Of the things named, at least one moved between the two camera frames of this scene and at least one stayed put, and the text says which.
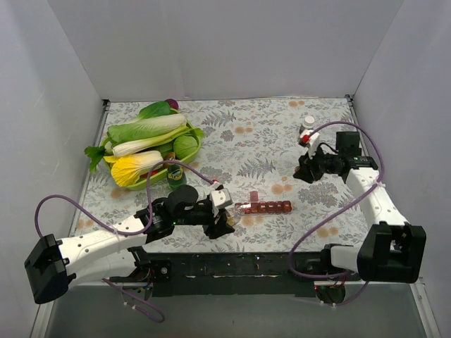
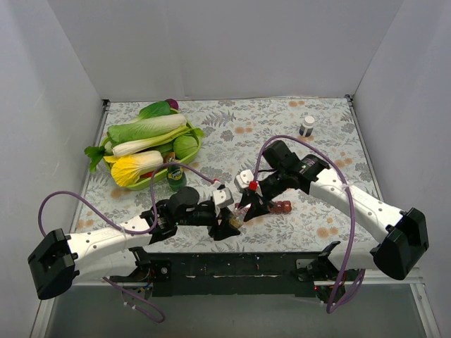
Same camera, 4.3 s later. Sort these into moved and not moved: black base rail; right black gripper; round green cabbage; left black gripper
Moved: right black gripper
Not moved: left black gripper; black base rail; round green cabbage
